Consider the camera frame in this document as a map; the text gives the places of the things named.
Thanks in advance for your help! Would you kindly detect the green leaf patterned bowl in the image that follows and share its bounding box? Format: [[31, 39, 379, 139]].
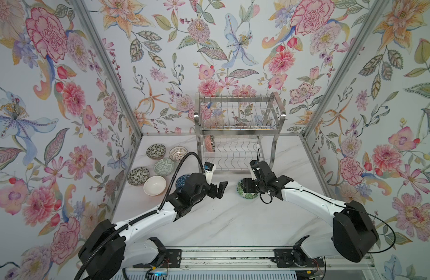
[[237, 179, 259, 200]]

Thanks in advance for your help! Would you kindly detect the blue patterned bowl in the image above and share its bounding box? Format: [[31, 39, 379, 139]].
[[175, 174, 190, 190]]

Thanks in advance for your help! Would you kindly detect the pink bowl dark floral inside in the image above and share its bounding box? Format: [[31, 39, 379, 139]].
[[204, 135, 215, 153]]

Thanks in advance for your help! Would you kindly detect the stainless steel dish rack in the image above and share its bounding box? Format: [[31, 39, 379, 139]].
[[194, 92, 286, 174]]

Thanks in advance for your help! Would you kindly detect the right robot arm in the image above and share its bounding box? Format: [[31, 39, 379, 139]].
[[242, 160, 378, 266]]

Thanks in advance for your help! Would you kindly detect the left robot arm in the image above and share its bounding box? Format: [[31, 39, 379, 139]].
[[75, 173, 228, 280]]

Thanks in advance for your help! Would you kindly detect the green geometric patterned bowl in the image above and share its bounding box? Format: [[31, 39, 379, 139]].
[[153, 158, 175, 177]]

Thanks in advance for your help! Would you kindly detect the brown white patterned bowl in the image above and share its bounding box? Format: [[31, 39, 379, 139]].
[[168, 146, 188, 162]]

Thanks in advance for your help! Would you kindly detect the dark floral patterned bowl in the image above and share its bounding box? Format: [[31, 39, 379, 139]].
[[146, 143, 167, 161]]

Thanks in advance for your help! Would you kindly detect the black white floral bowl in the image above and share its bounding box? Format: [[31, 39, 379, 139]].
[[127, 167, 149, 186]]

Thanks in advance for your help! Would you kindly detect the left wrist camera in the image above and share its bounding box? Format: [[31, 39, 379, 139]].
[[203, 162, 217, 184]]

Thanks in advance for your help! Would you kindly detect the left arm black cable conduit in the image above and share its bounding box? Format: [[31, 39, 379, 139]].
[[74, 151, 206, 280]]

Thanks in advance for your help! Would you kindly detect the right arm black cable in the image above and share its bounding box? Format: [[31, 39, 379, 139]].
[[256, 148, 397, 254]]

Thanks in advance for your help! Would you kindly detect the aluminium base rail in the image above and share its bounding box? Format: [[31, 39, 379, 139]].
[[78, 245, 377, 272]]

